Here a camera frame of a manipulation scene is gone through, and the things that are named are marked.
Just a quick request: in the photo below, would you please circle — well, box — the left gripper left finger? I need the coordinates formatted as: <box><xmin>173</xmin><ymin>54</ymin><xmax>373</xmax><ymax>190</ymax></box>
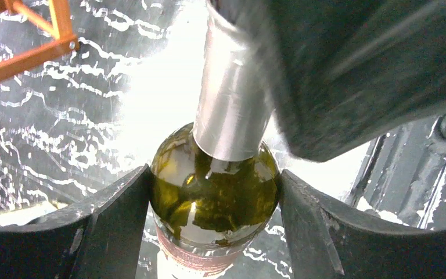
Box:
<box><xmin>0</xmin><ymin>166</ymin><xmax>150</xmax><ymax>278</ymax></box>

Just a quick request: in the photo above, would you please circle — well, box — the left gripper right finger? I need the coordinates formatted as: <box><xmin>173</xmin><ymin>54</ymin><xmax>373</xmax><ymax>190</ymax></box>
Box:
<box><xmin>280</xmin><ymin>170</ymin><xmax>446</xmax><ymax>278</ymax></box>

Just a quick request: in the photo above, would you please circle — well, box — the brown wooden wine rack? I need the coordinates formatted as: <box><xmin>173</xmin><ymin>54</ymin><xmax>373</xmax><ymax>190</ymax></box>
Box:
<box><xmin>0</xmin><ymin>0</ymin><xmax>80</xmax><ymax>219</ymax></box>

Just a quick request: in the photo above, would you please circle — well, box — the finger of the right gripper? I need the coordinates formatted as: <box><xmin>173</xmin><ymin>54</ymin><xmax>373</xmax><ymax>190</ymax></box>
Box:
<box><xmin>211</xmin><ymin>0</ymin><xmax>446</xmax><ymax>163</ymax></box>

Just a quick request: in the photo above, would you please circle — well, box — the dark bottle white label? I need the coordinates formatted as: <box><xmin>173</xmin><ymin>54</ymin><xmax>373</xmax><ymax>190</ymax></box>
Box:
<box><xmin>150</xmin><ymin>1</ymin><xmax>282</xmax><ymax>278</ymax></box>

